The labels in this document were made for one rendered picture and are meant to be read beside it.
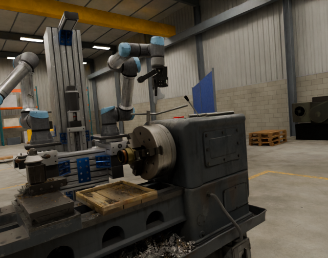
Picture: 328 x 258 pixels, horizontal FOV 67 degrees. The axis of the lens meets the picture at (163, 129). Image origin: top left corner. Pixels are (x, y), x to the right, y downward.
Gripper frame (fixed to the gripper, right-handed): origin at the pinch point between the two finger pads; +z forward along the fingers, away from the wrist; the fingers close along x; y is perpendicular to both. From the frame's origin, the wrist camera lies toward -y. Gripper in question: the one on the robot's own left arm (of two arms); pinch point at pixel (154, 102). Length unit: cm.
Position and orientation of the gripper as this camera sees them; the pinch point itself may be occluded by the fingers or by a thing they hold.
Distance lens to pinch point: 141.4
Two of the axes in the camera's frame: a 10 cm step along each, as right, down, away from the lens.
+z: 0.1, 9.9, 1.4
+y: 9.8, -0.4, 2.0
